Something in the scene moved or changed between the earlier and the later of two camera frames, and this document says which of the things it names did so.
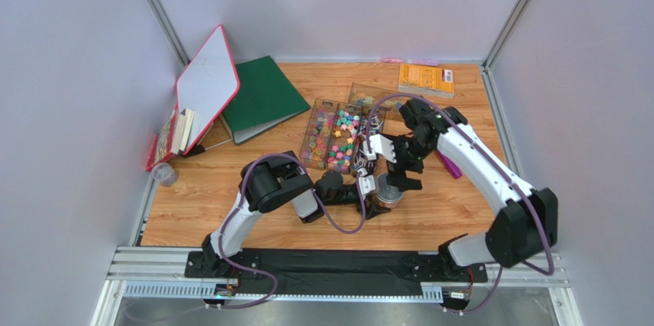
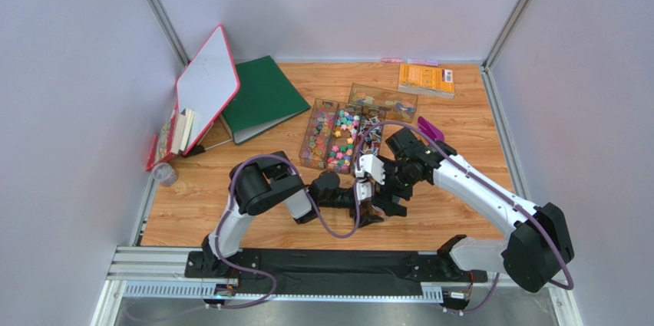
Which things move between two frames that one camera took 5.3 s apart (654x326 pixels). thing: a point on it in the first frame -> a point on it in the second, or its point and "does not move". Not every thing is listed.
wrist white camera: x=381 y=146 -> x=371 y=164
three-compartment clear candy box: x=337 y=131 does not move
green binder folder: x=265 y=99 does not move
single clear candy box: x=368 y=96 does not move
